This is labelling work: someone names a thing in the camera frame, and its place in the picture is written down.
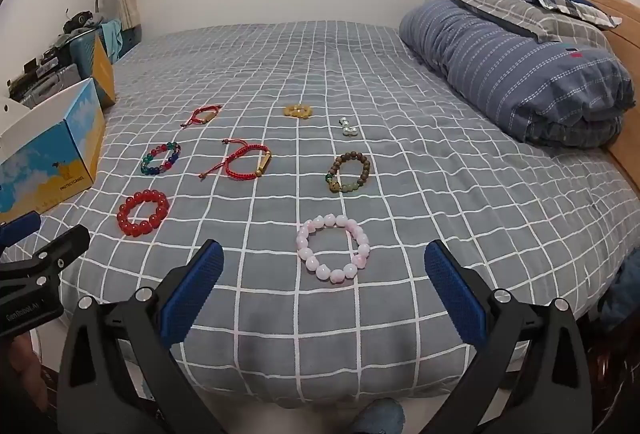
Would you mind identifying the person's blue trouser leg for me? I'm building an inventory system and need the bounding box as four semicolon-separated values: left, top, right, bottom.
350;398;406;434

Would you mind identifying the large red cord bracelet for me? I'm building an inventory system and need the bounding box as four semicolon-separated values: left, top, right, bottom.
200;139;274;182

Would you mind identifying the wooden headboard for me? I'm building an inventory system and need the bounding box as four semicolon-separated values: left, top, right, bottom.
505;0;640;195

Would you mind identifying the folded blue striped duvet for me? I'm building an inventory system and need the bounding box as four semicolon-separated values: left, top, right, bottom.
399;0;636;149

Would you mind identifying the orange cardboard box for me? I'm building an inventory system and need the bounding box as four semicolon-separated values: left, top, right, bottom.
92;35;117;109

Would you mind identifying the brown wooden bead bracelet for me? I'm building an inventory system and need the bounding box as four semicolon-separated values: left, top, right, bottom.
325;153;375;195

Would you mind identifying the red bead bracelet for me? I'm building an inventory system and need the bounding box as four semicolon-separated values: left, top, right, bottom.
116;189;171;235

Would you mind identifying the grey ribbed suitcase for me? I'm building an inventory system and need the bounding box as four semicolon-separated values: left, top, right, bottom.
20;64;83;109

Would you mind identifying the pink bead bracelet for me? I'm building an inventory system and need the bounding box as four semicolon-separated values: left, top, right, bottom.
296;214;372;285

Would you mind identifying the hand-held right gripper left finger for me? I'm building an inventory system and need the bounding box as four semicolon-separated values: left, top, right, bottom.
59;240;226;434

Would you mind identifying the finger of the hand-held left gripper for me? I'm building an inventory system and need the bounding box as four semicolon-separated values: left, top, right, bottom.
0;211;42;252
0;225;92;285

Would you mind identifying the grey checked bed sheet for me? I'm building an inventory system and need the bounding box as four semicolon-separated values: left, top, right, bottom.
37;20;631;395

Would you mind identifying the grey checked pillow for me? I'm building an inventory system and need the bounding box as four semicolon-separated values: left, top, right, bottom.
435;0;623;44

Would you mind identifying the blue cloth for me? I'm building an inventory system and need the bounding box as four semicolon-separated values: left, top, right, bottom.
600;244;640;330

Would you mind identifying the blue and yellow cardboard box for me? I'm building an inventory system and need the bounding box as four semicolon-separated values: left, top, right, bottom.
0;78;107;223

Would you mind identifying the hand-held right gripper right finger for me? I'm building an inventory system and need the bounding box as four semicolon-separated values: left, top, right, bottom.
424;240;591;434

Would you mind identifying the dark desk clutter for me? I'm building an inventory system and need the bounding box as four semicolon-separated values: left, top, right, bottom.
37;11;103;69

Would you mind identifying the multicolour glass bead bracelet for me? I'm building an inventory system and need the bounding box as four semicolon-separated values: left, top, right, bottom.
141;141;182;176

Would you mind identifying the blue ribbed suitcase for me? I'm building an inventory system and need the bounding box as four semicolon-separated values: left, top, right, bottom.
65;30;98;79

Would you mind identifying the small red cord bracelet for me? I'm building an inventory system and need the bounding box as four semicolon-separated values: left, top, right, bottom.
181;104;222;131

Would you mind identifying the teal cloth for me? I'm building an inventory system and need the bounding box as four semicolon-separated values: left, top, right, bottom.
100;20;123;64

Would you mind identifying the navy plaid pillow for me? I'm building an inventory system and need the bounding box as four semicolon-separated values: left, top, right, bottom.
537;0;623;32

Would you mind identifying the person's left hand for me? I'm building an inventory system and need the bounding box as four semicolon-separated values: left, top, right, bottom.
0;333;45;397

